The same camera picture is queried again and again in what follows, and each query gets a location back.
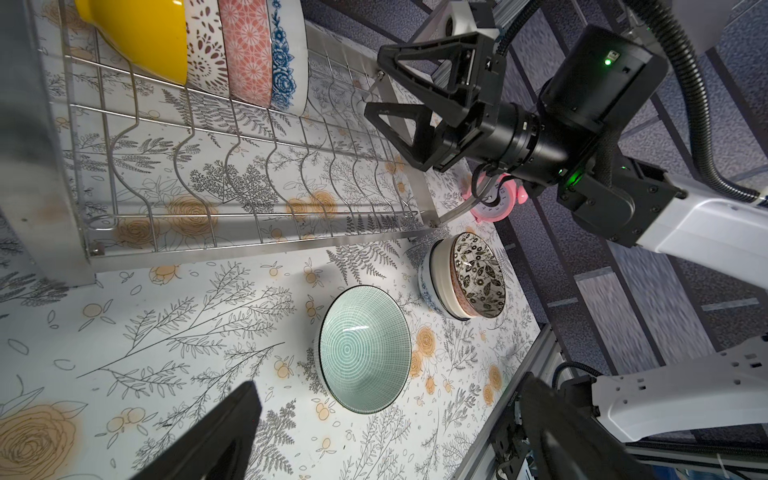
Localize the pink alarm clock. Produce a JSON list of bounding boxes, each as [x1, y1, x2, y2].
[[460, 173, 529, 224]]

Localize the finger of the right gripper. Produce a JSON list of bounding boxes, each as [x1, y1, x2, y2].
[[376, 31, 481, 127], [364, 102, 456, 172]]

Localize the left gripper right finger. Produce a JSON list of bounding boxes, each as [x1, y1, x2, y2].
[[520, 374, 654, 480]]

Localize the brown patterned bowl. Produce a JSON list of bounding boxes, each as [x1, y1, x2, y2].
[[183, 0, 230, 97]]

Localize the dark floral bowl stack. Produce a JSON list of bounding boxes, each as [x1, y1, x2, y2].
[[418, 232, 506, 321]]

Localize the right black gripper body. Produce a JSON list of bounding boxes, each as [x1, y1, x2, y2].
[[431, 35, 540, 180]]

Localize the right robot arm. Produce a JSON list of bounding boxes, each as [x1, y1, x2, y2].
[[364, 25, 767, 287]]

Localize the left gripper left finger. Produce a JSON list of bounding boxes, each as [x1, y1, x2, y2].
[[134, 381, 262, 480]]

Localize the yellow bowl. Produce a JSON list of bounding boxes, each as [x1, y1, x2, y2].
[[75, 0, 187, 84]]

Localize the floral tablecloth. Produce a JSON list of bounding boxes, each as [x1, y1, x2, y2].
[[0, 0, 541, 480]]

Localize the stainless steel dish rack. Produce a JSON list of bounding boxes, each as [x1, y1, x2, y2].
[[1, 1, 438, 305]]

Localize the aluminium front rail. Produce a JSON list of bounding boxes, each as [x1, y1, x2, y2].
[[455, 331, 767, 479]]

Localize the blue white patterned bowl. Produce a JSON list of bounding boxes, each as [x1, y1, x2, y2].
[[267, 0, 309, 116]]

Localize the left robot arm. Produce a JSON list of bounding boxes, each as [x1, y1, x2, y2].
[[136, 335, 767, 479]]

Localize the right black corrugated cable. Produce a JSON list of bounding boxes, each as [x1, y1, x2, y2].
[[494, 0, 763, 205]]

